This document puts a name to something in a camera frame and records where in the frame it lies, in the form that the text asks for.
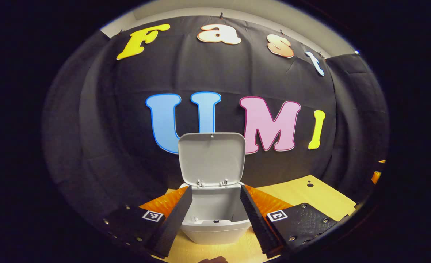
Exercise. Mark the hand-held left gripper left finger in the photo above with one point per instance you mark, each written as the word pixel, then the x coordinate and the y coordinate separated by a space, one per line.
pixel 175 223

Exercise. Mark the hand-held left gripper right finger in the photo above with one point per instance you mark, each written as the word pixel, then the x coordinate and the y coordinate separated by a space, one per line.
pixel 259 226

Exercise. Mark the white desktop garbage bin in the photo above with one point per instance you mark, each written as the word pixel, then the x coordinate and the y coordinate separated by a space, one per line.
pixel 212 157

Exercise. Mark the black backdrop cloth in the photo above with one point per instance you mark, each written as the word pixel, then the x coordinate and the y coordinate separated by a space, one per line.
pixel 128 128

